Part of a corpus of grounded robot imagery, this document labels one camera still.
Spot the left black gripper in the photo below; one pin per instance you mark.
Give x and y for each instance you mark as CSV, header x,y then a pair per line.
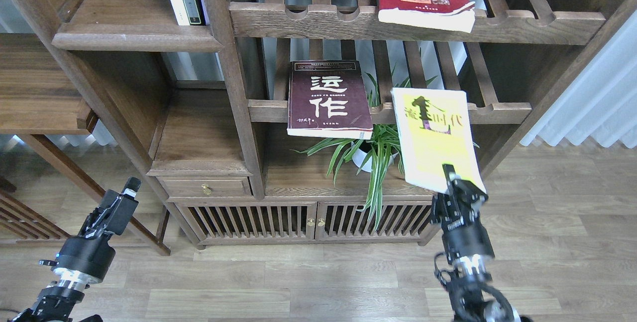
x,y
89,252

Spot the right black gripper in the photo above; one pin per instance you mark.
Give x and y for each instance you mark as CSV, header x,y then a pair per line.
x,y
457,213

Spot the yellow green book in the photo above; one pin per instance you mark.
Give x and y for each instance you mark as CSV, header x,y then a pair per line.
x,y
434,129

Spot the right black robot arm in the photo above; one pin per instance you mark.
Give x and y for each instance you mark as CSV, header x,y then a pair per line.
x,y
471,297

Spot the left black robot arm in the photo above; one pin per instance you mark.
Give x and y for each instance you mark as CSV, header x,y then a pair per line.
x,y
56,301

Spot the green spider plant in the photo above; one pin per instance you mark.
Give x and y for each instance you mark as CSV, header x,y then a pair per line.
x,y
386,138

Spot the brass drawer knob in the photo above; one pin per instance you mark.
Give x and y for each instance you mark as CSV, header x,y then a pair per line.
x,y
206,190

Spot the white plant pot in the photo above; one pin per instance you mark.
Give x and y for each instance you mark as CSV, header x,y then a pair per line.
x,y
363,157

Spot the wooden slatted rack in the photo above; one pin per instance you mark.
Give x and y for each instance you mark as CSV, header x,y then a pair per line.
x,y
25,223

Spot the wooden side table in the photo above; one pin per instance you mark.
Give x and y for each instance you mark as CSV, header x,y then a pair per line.
x,y
45,148

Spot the dark red book white characters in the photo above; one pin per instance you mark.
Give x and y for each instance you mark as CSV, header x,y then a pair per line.
x,y
327,98

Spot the dark wooden bookshelf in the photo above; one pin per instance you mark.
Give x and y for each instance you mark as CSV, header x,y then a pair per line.
x,y
193,105

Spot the white curtain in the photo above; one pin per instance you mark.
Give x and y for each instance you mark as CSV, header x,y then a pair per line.
x,y
601,103

